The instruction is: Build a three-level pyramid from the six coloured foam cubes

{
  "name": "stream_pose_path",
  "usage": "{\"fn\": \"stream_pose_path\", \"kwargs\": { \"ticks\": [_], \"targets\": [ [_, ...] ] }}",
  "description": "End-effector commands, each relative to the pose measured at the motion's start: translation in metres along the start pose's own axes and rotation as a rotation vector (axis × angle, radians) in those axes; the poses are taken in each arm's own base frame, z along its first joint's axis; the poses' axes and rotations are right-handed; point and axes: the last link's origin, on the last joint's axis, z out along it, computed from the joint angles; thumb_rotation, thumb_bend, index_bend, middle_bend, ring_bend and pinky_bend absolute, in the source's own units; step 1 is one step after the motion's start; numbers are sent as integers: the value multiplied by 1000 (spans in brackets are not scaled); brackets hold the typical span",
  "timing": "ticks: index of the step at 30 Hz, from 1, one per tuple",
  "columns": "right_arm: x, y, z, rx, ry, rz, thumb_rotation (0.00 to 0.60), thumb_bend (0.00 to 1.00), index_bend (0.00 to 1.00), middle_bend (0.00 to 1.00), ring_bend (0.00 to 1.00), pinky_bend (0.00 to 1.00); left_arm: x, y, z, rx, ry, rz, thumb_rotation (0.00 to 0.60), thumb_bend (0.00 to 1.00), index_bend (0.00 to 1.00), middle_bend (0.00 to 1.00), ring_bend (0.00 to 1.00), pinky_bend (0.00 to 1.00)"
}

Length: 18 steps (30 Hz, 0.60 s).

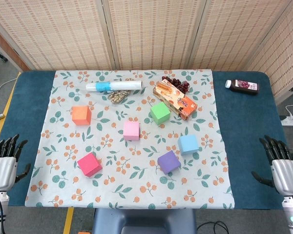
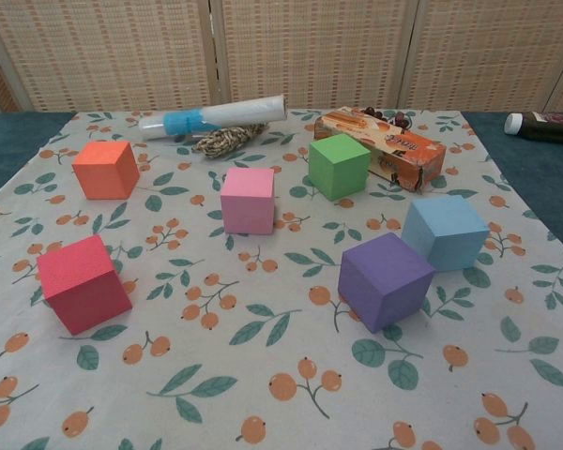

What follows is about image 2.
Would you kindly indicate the purple foam cube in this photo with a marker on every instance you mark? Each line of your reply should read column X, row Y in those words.
column 384, row 281

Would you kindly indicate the bamboo folding screen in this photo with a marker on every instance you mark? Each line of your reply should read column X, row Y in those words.
column 309, row 47

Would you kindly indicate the white bag roll blue band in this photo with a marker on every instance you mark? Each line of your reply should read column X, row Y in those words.
column 234, row 112

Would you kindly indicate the floral berry print tablecloth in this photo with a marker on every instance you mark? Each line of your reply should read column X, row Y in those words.
column 281, row 375

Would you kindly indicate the green foam cube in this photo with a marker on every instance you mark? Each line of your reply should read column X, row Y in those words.
column 338, row 164

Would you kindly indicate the pink foam cube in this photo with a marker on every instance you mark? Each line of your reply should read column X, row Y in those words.
column 246, row 201

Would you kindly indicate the dark juice bottle white cap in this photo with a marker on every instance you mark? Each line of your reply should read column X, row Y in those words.
column 544, row 129

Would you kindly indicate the red foam cube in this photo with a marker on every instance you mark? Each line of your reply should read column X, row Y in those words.
column 82, row 286

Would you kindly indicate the light blue foam cube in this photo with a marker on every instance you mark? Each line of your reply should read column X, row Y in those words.
column 445, row 234

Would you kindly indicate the teal padded table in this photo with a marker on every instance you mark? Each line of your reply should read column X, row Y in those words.
column 9, row 140

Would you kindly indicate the orange biscuit box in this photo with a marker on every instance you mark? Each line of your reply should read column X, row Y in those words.
column 403, row 145

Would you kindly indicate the orange foam cube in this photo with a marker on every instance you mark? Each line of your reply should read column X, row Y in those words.
column 103, row 171

